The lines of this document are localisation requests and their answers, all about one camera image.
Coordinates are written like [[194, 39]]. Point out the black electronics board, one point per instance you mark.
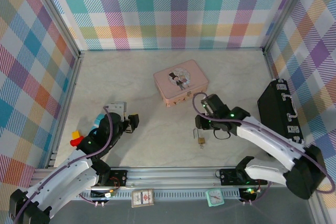
[[101, 194], [248, 193]]

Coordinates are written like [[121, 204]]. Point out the small yellow block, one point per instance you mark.
[[77, 134]]

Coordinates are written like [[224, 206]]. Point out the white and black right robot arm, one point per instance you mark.
[[265, 140]]

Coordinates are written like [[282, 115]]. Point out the teal square clock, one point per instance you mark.
[[215, 197]]

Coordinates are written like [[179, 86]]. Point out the black briefcase with metal clasps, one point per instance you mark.
[[275, 111]]

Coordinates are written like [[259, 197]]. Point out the small brass padlock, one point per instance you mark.
[[201, 140]]

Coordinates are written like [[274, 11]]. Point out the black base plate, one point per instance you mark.
[[118, 178], [228, 176]]

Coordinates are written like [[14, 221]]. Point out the aluminium frame post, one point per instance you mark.
[[286, 11], [52, 16]]

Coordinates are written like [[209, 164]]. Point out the black left electronics board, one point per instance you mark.
[[101, 194]]

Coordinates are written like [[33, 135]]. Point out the pink tin box with couple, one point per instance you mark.
[[181, 82]]

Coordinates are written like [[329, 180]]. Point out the aluminium mounting rail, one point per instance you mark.
[[170, 175]]

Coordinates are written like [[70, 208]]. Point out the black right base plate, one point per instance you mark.
[[228, 176]]

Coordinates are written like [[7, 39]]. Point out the black right electronics board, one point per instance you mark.
[[248, 193]]

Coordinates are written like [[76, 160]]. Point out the small framed card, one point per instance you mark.
[[143, 198]]

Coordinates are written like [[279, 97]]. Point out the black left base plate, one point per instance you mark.
[[118, 178]]

